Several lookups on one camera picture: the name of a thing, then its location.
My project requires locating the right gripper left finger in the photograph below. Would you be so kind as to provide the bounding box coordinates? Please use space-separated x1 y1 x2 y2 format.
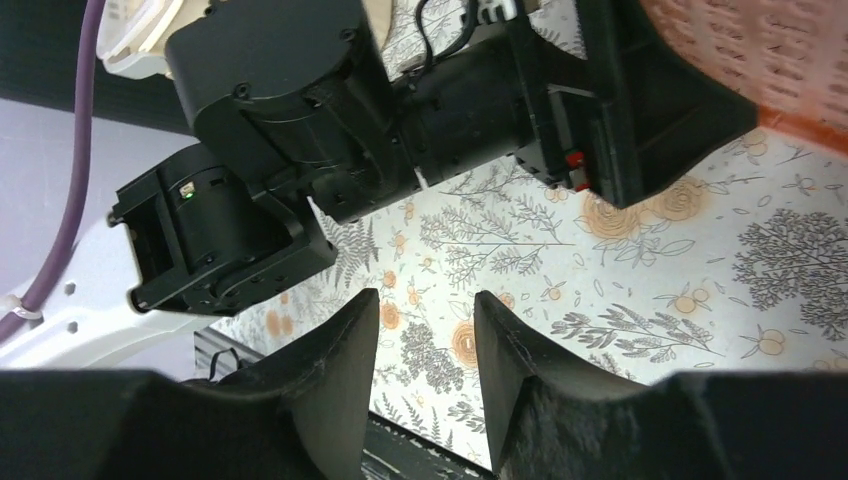
1 288 379 479

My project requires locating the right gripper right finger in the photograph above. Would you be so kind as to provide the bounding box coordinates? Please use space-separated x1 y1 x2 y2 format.
474 291 847 479

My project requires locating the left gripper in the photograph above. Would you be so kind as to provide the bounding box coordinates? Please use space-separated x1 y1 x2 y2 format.
394 1 757 208

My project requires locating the pink plastic basket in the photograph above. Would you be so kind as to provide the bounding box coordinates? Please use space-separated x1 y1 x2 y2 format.
641 0 847 156

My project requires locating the black round waste bin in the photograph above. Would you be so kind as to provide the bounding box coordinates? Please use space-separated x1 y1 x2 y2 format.
1 0 191 135

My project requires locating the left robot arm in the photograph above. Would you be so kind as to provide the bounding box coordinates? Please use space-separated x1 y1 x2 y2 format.
1 1 757 370

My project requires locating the floral table mat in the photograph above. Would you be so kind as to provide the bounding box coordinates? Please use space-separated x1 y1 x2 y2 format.
211 0 848 472

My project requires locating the cream plastic basket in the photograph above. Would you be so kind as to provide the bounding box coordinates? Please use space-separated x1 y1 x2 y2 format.
96 0 399 81

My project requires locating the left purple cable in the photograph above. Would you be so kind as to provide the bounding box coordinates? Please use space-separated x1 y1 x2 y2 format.
0 0 109 346

